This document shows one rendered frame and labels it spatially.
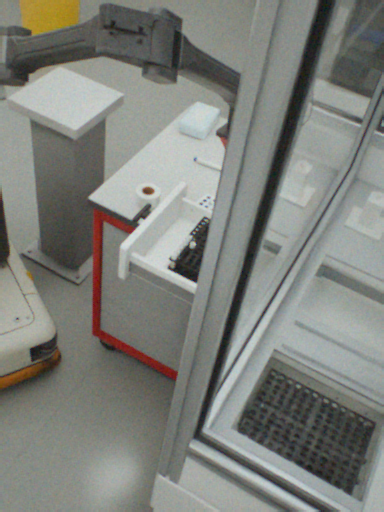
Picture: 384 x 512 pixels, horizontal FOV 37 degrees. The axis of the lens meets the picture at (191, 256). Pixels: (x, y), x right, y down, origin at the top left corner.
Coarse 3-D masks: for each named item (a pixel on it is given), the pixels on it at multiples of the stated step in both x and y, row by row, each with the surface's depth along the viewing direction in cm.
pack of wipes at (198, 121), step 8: (200, 104) 197; (192, 112) 193; (200, 112) 193; (208, 112) 194; (216, 112) 195; (184, 120) 189; (192, 120) 190; (200, 120) 190; (208, 120) 191; (216, 120) 196; (184, 128) 190; (192, 128) 188; (200, 128) 188; (208, 128) 190; (200, 136) 189
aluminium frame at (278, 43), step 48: (288, 0) 38; (288, 48) 40; (240, 96) 44; (288, 96) 42; (240, 144) 46; (288, 144) 46; (240, 192) 50; (240, 240) 53; (240, 288) 59; (192, 336) 66; (192, 384) 73; (192, 432) 80; (192, 480) 90; (240, 480) 82
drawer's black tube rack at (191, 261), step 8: (208, 224) 143; (200, 232) 140; (200, 240) 138; (192, 248) 136; (200, 248) 136; (184, 256) 134; (192, 256) 135; (200, 256) 135; (176, 264) 135; (184, 264) 132; (192, 264) 133; (200, 264) 133; (176, 272) 135; (184, 272) 135; (192, 272) 135; (192, 280) 134
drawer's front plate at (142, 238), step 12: (180, 192) 146; (168, 204) 142; (180, 204) 150; (156, 216) 138; (168, 216) 146; (144, 228) 135; (156, 228) 141; (132, 240) 131; (144, 240) 137; (156, 240) 145; (120, 252) 131; (132, 252) 134; (144, 252) 141; (120, 264) 134; (120, 276) 137
